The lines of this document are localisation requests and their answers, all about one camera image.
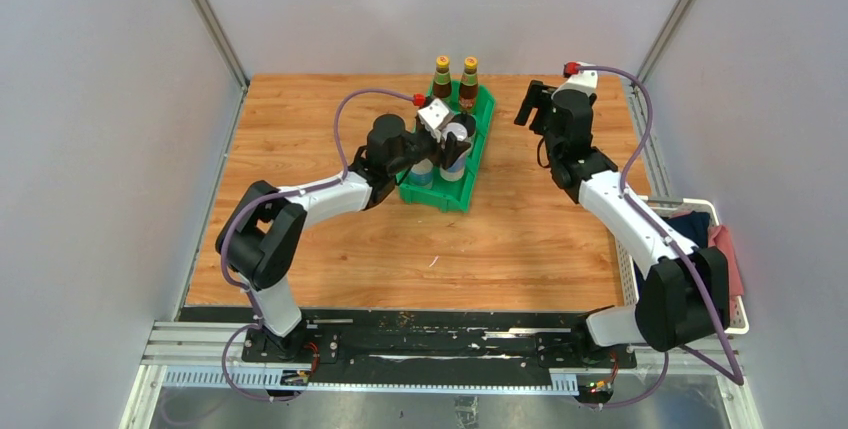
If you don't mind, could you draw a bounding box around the aluminium corner frame post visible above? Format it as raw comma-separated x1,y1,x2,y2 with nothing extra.
191,0,250,94

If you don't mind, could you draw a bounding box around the white plastic basket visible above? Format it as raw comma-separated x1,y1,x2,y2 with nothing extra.
614,195,749,336

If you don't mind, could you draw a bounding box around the green plastic triple bin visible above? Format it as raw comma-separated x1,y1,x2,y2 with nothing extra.
397,84,496,213

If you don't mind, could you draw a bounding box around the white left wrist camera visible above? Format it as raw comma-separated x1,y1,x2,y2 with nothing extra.
415,95,454,142

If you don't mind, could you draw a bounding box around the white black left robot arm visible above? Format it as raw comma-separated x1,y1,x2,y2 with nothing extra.
216,114,472,362

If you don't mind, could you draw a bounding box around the dark blue cloth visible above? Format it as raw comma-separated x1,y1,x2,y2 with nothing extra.
661,211,711,249

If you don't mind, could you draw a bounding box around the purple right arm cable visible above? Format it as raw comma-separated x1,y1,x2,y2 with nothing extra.
579,65,747,411

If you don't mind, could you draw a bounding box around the right aluminium corner post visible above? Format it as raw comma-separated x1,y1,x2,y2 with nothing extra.
637,0,696,82

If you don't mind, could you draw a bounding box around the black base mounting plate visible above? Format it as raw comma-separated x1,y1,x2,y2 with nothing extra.
240,308,637,387

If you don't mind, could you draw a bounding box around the aluminium front rail frame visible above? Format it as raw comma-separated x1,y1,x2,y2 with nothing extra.
120,308,762,428

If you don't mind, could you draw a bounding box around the silver lid spice jar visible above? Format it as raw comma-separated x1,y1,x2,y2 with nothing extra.
406,159,434,188

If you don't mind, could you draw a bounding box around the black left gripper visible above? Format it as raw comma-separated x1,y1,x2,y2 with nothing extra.
387,123,470,176

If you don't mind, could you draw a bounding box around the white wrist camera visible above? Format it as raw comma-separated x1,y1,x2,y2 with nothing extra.
553,61,598,97
415,95,454,142

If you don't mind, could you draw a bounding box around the pink cloth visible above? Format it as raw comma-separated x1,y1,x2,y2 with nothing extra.
708,224,744,301

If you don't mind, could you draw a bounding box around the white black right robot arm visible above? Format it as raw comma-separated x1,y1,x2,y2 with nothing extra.
514,79,730,367

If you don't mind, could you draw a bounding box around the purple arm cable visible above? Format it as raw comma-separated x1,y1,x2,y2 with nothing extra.
218,88,419,403
579,65,747,411

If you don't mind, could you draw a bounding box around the yellow cap sauce bottle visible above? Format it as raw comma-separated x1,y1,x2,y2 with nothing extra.
431,55,452,100
458,56,479,114

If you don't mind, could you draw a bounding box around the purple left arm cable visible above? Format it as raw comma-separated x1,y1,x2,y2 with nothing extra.
218,88,419,403

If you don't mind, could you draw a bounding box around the silver lid blue label jar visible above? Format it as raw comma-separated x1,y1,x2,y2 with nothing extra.
439,122,471,182

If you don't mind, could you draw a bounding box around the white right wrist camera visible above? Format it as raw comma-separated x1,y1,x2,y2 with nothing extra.
553,61,598,97

